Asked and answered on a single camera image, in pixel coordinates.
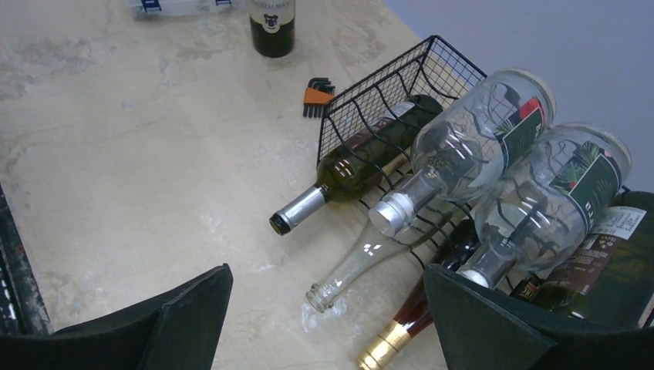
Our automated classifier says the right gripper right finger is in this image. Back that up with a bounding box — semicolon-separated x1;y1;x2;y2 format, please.
423;264;653;369

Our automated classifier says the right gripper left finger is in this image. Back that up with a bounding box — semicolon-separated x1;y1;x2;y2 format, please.
1;264;234;369

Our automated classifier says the clear glass bottle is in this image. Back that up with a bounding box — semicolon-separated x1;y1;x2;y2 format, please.
369;68;556;237
457;123;632;289

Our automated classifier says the dark green wine bottle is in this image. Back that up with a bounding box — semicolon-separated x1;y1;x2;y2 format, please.
246;0;296;58

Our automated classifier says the red bottle gold cap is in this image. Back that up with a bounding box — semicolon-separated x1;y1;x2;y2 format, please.
356;219;479;369

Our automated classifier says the clear slim empty bottle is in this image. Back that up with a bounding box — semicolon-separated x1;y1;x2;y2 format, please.
305;200;470;313

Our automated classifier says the dark bottle upper far right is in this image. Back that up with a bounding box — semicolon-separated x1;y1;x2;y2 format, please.
530;191;653;329

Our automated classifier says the green bottle silver cap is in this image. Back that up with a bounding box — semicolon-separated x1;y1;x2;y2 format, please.
269;94;443;235

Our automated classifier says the orange hex key set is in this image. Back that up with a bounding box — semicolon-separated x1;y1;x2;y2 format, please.
302;77;335;118

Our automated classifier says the clear plastic organizer box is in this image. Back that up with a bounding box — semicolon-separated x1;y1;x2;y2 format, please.
124;0;239;17

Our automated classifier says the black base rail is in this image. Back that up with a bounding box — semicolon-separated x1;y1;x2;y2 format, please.
1;193;53;336

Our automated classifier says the black wire wine rack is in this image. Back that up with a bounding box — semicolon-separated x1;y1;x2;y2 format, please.
315;34;512;287

